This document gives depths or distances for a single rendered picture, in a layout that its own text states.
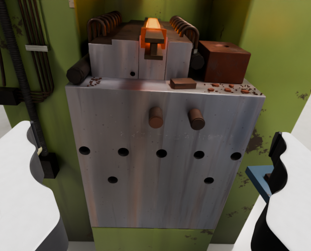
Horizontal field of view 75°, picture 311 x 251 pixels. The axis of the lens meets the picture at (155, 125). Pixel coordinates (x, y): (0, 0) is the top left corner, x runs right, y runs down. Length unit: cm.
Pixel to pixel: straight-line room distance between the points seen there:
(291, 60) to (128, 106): 47
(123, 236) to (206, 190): 32
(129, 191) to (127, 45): 35
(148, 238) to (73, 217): 44
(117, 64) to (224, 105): 23
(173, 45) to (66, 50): 30
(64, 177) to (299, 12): 89
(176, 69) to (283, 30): 32
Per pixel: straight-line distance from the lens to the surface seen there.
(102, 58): 43
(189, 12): 90
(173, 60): 43
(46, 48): 60
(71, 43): 60
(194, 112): 39
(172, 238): 74
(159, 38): 32
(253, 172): 52
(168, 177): 51
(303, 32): 67
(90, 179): 54
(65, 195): 95
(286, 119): 77
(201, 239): 76
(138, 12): 89
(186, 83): 40
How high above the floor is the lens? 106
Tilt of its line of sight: 32 degrees down
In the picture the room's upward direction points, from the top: 4 degrees clockwise
